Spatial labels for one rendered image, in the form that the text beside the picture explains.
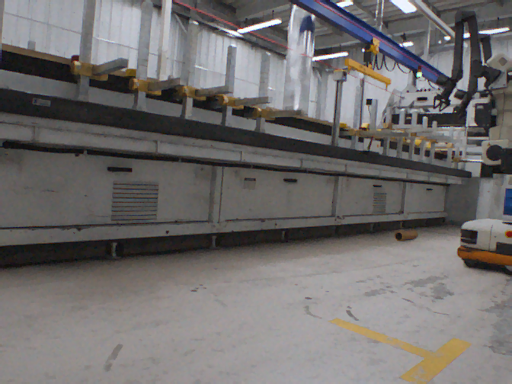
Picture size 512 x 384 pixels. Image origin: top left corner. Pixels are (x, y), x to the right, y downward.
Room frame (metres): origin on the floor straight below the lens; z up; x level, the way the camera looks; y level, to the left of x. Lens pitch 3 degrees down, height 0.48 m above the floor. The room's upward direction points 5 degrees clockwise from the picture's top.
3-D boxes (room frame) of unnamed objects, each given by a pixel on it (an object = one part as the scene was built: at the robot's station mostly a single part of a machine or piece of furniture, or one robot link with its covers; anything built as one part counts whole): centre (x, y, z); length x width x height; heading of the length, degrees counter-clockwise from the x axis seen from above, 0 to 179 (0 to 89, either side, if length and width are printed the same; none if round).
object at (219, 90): (1.92, 0.31, 0.83); 0.43 x 0.03 x 0.04; 46
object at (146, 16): (1.74, 0.55, 0.94); 0.04 x 0.04 x 0.48; 46
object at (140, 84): (1.76, 0.53, 0.81); 0.14 x 0.06 x 0.05; 136
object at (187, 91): (1.94, 0.36, 0.83); 0.14 x 0.06 x 0.05; 136
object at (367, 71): (8.10, -2.01, 2.65); 1.71 x 0.09 x 0.32; 136
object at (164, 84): (1.74, 0.49, 0.81); 0.43 x 0.03 x 0.04; 46
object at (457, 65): (2.60, -1.22, 1.40); 0.11 x 0.06 x 0.43; 139
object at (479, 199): (5.62, -2.48, 0.95); 1.65 x 0.70 x 1.90; 46
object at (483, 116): (2.65, -1.49, 0.99); 0.28 x 0.16 x 0.22; 140
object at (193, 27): (1.92, 0.38, 0.92); 0.04 x 0.04 x 0.48; 46
